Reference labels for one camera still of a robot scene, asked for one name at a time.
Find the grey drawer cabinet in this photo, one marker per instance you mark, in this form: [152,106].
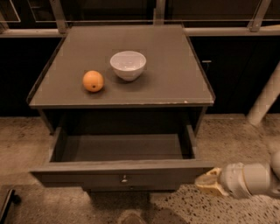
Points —
[172,76]

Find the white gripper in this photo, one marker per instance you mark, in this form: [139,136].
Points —
[232,178]

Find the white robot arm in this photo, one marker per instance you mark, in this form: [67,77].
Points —
[260,178]

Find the grey top drawer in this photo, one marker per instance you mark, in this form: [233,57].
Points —
[97,163]

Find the orange fruit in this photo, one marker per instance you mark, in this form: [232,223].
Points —
[93,81]

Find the silver top drawer knob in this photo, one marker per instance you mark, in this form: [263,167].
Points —
[124,179]

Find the dark cabinet handle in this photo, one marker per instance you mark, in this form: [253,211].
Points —
[206,64]

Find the metal railing frame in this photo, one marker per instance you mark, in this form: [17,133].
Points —
[53,18]

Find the black caster wheel base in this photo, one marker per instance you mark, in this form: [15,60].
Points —
[11,198]

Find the white ceramic bowl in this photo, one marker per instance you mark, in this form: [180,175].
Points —
[128,65]

